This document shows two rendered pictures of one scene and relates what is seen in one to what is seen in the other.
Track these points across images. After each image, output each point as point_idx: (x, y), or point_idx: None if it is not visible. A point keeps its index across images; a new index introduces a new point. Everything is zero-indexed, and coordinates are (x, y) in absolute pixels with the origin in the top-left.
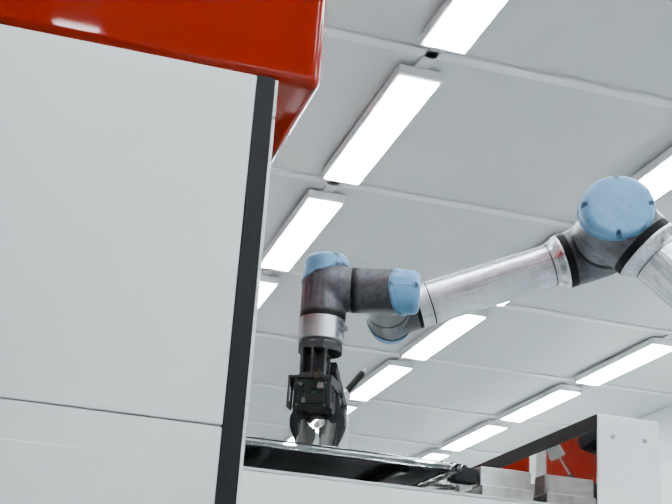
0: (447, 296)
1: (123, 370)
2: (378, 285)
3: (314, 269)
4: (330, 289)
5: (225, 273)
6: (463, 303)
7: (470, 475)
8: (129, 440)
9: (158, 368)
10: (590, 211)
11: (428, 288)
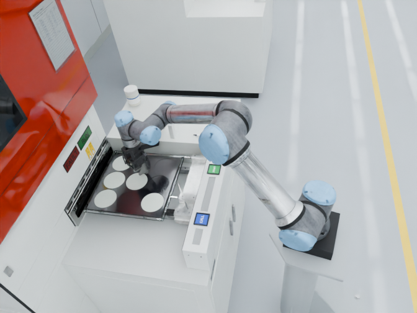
0: (177, 121)
1: (0, 302)
2: (137, 138)
3: (116, 126)
4: (123, 134)
5: (5, 293)
6: (185, 123)
7: (171, 215)
8: (12, 310)
9: (7, 303)
10: (200, 148)
11: (170, 116)
